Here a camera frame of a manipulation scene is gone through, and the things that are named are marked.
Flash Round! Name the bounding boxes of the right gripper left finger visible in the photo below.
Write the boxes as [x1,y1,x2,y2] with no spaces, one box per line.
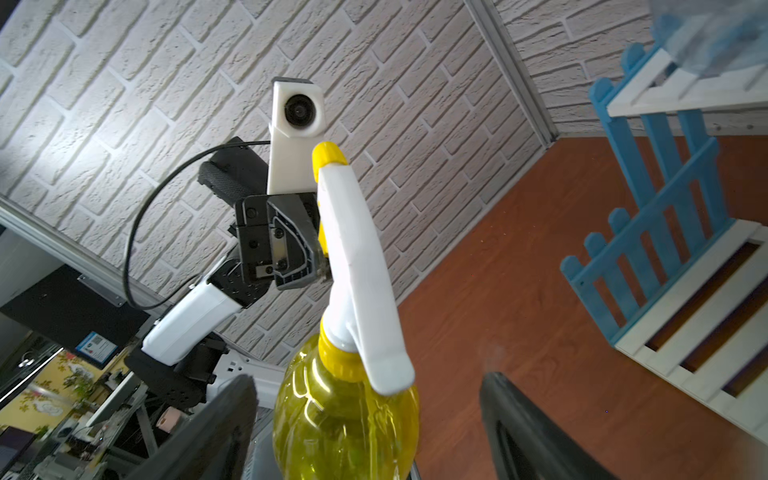
[128,375,258,480]

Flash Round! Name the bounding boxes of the clear spray bottle blue cap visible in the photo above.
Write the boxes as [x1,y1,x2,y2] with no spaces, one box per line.
[648,0,767,77]

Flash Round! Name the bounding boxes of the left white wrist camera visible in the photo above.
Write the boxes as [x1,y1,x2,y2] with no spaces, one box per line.
[267,77,327,195]

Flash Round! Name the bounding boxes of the yellow spray bottle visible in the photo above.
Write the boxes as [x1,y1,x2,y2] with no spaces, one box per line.
[272,142,420,479]

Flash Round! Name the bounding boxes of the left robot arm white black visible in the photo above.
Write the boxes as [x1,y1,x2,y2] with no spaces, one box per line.
[126,137,330,410]

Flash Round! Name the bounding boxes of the blue white slatted shelf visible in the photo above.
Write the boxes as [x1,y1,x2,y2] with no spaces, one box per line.
[560,44,767,441]

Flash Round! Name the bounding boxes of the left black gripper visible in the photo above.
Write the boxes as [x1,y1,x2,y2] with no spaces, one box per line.
[235,193,327,290]

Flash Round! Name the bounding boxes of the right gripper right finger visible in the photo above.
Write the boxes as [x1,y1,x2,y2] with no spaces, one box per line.
[479,372,615,480]

